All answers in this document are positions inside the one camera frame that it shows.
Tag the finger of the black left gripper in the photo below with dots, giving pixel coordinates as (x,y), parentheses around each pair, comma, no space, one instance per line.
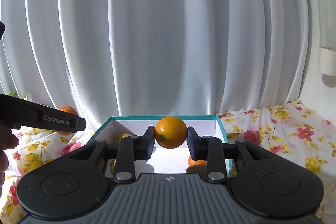
(16,112)

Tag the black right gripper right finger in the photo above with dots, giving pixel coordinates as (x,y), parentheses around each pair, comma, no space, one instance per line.
(214,152)

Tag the small kumquat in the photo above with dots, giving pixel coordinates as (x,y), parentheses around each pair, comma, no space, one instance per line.
(170,132)

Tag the brown kiwi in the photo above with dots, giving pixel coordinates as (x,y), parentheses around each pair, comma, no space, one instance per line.
(198,168)

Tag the green-yellow pear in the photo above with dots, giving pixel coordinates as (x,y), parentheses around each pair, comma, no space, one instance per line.
(122,136)
(112,166)

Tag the floral bed sheet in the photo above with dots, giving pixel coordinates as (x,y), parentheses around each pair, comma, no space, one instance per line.
(291,130)

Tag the teal cardboard box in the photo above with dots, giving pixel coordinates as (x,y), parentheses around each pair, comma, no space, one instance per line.
(170,154)

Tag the white curtain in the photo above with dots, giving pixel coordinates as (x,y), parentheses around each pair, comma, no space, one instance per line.
(154,57)

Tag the white wall fixture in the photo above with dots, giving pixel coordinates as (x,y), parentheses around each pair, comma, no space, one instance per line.
(326,52)

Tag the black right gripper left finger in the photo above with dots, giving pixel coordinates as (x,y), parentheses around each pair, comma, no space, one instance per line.
(129,150)

